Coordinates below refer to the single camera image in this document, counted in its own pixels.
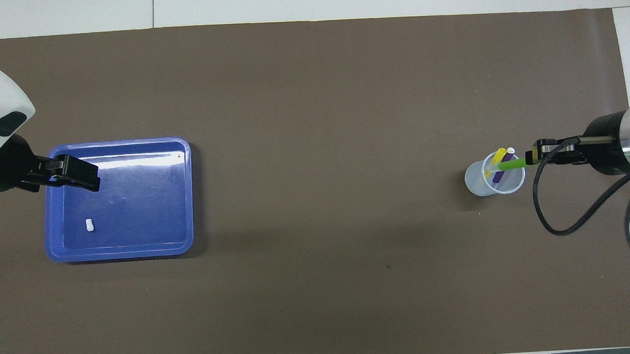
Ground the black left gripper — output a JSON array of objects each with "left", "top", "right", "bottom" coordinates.
[{"left": 0, "top": 129, "right": 101, "bottom": 197}]

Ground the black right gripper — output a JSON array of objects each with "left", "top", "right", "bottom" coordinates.
[{"left": 530, "top": 110, "right": 630, "bottom": 181}]

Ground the green marker pen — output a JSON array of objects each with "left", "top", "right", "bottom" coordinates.
[{"left": 488, "top": 156, "right": 536, "bottom": 177}]

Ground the yellow marker pen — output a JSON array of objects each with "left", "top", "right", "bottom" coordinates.
[{"left": 485, "top": 147, "right": 509, "bottom": 179}]

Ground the purple marker pen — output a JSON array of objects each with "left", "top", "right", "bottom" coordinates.
[{"left": 492, "top": 147, "right": 517, "bottom": 185}]

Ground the blue plastic tray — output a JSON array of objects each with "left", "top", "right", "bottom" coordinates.
[{"left": 40, "top": 136, "right": 197, "bottom": 264}]

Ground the translucent plastic cup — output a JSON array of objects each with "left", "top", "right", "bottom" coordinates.
[{"left": 463, "top": 149, "right": 527, "bottom": 198}]

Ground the brown table mat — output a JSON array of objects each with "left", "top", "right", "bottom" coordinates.
[{"left": 0, "top": 3, "right": 630, "bottom": 354}]

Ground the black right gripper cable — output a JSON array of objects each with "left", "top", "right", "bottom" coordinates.
[{"left": 530, "top": 135, "right": 630, "bottom": 237}]

